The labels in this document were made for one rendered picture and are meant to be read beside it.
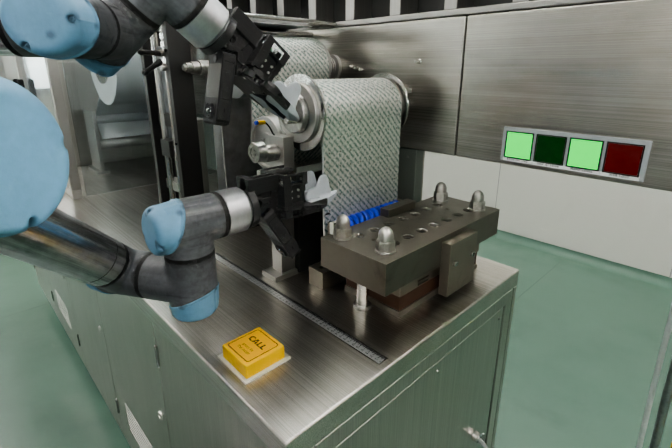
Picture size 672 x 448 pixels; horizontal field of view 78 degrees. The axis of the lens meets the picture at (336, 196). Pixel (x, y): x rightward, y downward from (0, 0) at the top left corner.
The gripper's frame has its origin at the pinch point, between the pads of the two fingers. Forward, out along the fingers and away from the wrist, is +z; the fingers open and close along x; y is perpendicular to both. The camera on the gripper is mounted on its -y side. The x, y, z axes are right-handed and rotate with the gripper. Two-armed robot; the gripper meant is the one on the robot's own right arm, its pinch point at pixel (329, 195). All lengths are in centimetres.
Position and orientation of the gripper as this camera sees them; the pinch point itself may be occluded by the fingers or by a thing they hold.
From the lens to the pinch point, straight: 83.5
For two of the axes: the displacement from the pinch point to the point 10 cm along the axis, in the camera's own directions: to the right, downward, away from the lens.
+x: -6.9, -2.1, 6.9
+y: 0.0, -9.6, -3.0
